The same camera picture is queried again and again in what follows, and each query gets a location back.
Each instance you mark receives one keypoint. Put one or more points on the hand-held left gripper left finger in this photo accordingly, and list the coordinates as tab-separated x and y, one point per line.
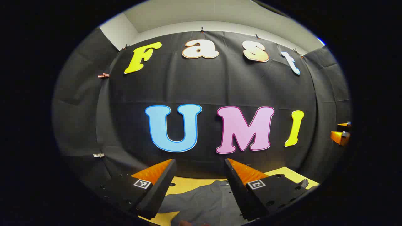
157	191

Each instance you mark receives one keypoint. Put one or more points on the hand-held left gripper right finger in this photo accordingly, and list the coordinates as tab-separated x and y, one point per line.
240	194

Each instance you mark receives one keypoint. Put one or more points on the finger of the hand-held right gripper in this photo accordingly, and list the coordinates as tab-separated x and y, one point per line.
343	126
339	137

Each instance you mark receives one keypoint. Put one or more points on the grey polo shirt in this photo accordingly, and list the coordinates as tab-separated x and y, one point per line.
204	204

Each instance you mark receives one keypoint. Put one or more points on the black backdrop cloth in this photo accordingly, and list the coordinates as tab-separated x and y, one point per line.
188	84

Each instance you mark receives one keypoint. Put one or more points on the small silver clip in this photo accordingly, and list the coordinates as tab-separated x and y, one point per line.
98	155

